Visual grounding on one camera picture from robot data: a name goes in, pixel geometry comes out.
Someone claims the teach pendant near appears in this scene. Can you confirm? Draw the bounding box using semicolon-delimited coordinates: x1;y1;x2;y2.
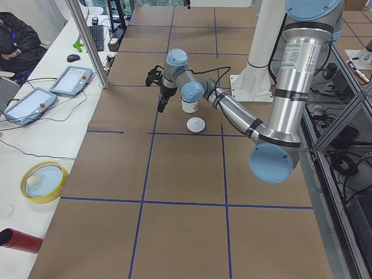
4;88;57;126

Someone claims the white enamel mug blue rim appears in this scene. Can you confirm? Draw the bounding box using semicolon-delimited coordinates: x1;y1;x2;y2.
181;99;199;113

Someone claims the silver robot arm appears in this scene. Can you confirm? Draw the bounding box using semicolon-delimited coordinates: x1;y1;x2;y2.
157;1;344;183

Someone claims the black computer mouse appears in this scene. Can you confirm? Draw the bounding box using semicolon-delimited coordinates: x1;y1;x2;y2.
66;54;81;63

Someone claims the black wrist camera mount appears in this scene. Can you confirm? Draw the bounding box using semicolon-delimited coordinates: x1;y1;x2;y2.
145;65;163;87

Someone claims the teach pendant far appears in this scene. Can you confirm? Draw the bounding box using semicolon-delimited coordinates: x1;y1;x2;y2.
49;66;92;96

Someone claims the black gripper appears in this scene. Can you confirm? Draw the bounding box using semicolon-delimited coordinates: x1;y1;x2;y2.
157;85;177;113

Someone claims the teach pendant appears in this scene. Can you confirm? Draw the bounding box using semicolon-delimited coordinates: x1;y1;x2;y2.
4;88;57;126
49;66;92;96

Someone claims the clear petri dish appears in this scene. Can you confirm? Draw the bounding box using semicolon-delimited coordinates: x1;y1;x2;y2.
0;204;15;219

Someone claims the green plastic object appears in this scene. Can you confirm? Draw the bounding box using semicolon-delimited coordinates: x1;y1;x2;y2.
73;41;84;53

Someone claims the black robot cable left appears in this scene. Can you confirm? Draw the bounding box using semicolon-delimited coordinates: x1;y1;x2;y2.
191;66;232;109

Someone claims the black keyboard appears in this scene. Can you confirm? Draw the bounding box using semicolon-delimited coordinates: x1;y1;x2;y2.
88;25;105;52

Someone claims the seated person dark jacket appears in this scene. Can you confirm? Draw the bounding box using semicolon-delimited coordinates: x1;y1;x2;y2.
1;12;47;85

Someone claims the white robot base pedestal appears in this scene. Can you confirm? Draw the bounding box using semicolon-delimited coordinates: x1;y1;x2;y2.
230;0;285;102

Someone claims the yellow tape roll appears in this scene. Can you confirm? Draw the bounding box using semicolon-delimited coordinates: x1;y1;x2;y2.
20;161;69;204

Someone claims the red cylinder tube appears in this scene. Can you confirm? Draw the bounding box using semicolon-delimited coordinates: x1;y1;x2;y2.
1;228;43;254

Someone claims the white round lid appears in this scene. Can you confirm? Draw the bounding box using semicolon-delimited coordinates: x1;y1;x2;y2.
187;117;206;133

